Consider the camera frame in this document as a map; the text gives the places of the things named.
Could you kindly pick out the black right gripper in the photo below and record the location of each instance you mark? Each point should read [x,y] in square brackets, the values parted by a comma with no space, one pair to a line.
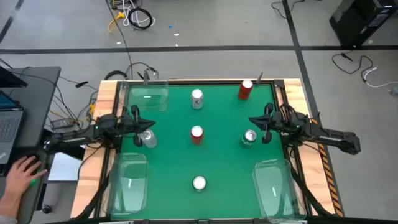
[267,122]

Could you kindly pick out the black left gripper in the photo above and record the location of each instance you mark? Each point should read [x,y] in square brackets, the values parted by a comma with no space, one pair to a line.
[140,123]

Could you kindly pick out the silver Diet Coke can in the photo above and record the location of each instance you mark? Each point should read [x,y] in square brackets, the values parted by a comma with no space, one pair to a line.
[149,139]
[197,101]

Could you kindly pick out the green Sprite can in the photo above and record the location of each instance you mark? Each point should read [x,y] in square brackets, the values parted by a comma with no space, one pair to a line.
[248,138]
[199,183]

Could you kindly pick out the clear plastic bin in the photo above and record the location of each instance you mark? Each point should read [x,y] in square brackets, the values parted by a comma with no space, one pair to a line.
[273,180]
[129,174]
[155,102]

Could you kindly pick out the red Coca-Cola can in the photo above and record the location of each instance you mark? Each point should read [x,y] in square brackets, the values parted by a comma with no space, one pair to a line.
[244,91]
[197,137]

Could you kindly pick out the person's forearm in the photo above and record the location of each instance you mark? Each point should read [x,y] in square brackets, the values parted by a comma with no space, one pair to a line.
[7,208]

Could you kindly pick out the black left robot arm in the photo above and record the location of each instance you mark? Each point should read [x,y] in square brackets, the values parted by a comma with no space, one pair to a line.
[71,137]

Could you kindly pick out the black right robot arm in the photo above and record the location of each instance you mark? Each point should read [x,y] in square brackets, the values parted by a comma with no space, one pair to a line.
[335,138]

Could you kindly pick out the green table mat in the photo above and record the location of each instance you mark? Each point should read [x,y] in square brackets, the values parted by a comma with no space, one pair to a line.
[224,161]

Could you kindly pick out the black adapter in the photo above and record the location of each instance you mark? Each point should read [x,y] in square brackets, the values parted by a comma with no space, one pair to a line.
[81,84]

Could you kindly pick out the black power brick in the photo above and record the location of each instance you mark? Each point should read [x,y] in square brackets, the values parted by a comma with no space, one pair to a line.
[62,124]

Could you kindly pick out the yellow-black hazard tape strip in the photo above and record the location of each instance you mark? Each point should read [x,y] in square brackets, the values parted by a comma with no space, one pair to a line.
[328,174]

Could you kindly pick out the black desk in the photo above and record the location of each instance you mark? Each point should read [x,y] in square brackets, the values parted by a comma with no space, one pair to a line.
[37,102]

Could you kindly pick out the black desk caster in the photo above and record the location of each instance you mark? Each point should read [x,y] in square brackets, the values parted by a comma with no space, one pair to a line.
[46,209]

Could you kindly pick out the grey laptop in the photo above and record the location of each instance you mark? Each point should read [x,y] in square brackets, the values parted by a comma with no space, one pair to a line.
[9,127]

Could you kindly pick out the person's hand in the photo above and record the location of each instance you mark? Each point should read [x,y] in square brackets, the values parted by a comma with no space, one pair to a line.
[21,180]

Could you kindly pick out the black monitor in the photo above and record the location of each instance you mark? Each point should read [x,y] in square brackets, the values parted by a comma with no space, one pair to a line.
[9,80]

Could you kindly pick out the black cabinet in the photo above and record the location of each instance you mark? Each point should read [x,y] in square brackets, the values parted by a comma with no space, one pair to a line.
[357,21]

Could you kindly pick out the black aluminium table frame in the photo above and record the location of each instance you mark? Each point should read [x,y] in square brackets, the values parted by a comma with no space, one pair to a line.
[174,221]

